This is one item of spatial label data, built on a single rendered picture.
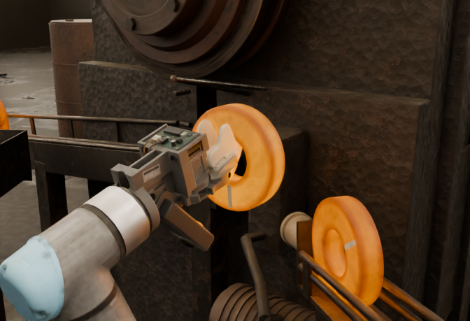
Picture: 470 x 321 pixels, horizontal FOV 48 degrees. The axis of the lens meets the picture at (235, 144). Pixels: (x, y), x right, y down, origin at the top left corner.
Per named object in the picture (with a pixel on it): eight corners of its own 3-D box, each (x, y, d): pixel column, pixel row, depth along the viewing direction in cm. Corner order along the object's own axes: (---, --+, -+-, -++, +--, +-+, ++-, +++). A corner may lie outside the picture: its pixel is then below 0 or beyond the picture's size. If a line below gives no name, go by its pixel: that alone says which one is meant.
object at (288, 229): (312, 243, 91) (312, 209, 90) (336, 261, 83) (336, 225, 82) (280, 247, 90) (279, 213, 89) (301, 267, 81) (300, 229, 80)
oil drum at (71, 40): (104, 122, 458) (96, 17, 434) (151, 133, 422) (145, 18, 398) (43, 136, 413) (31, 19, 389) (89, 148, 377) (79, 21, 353)
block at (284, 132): (275, 229, 114) (278, 122, 108) (308, 240, 109) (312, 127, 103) (245, 247, 106) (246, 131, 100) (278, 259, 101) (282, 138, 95)
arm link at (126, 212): (133, 268, 58) (87, 245, 63) (161, 243, 61) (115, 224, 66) (115, 214, 54) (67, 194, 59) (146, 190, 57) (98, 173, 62)
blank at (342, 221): (345, 312, 78) (325, 315, 77) (322, 210, 83) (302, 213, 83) (398, 300, 64) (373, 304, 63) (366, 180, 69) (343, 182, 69)
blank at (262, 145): (198, 100, 80) (183, 103, 78) (285, 103, 71) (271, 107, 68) (205, 198, 83) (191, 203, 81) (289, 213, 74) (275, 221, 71)
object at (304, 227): (340, 280, 84) (340, 215, 82) (341, 282, 83) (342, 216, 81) (296, 287, 82) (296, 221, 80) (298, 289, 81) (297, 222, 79)
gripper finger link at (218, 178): (244, 157, 70) (202, 192, 64) (246, 166, 71) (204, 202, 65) (217, 150, 73) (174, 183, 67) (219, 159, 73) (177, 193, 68)
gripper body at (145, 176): (212, 131, 64) (142, 182, 57) (223, 188, 69) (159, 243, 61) (167, 120, 69) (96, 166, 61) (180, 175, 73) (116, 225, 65)
